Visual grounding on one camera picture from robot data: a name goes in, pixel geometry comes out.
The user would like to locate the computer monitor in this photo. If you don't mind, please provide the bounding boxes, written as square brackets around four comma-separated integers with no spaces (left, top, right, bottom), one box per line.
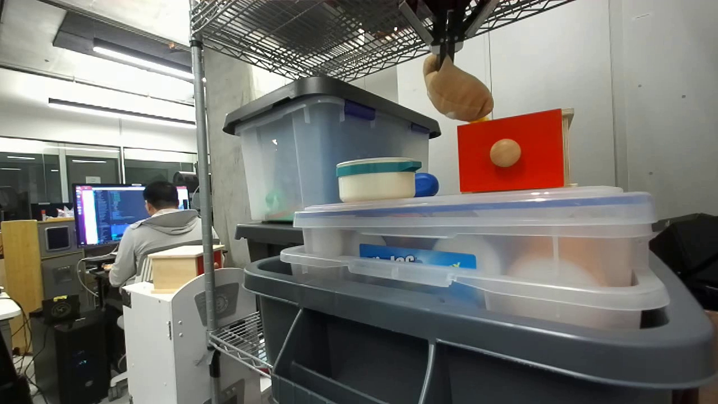
[72,181,194,252]

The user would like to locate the beige box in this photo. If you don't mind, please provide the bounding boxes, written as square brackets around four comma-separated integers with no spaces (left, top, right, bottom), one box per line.
[142,242,230,296]

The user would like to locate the white cabinet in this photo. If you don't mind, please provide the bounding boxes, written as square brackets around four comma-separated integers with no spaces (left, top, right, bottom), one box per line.
[122,264,265,404]

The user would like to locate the blue round toy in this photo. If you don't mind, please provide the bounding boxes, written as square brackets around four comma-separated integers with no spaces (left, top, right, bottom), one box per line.
[412,171,442,200]

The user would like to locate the orange red box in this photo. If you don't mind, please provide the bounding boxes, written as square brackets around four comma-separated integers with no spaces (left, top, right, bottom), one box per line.
[455,107,568,196]

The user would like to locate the large clear plastic container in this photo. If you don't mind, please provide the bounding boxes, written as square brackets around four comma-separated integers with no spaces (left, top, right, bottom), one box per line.
[278,245,674,337]

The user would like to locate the wooden cabinet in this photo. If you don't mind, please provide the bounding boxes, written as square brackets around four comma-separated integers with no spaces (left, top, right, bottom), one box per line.
[0,215,78,316]

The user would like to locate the clear compartment container blue latches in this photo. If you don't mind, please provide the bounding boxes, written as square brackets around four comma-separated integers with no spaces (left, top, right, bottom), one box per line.
[292,183,660,290]

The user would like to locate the person in grey hoodie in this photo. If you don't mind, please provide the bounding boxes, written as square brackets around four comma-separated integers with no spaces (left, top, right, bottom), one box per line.
[109,179,225,290]

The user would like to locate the metal shelf post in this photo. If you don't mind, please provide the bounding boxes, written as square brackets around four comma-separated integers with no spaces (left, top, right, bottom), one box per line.
[190,41,220,335]

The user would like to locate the dark grey storage bin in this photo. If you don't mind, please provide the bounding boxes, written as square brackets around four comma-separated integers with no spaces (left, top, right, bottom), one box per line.
[234,220,302,264]

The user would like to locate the black computer tower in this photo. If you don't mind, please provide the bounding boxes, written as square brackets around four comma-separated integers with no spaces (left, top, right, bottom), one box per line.
[41,293,116,404]

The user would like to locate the wire basket shelf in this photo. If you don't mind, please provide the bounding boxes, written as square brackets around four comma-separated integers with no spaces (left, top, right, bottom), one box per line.
[207,312,278,380]

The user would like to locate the white bowl teal band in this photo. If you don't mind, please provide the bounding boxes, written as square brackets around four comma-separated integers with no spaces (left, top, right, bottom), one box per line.
[335,155,424,204]

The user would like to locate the grey plastic storage bin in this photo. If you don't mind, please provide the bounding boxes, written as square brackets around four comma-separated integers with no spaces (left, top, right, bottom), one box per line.
[243,253,718,404]

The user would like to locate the long ceiling light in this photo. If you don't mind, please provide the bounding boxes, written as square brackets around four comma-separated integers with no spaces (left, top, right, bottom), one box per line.
[46,95,197,127]
[89,37,197,82]

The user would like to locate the brown bread toy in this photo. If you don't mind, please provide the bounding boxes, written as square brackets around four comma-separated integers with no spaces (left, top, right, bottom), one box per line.
[422,51,497,124]

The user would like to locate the clear tote dark grey lid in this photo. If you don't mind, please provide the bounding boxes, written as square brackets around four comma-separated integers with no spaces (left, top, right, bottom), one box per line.
[223,75,444,224]

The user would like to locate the light wooden box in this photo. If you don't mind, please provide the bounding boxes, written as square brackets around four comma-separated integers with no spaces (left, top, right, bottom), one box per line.
[559,105,579,190]

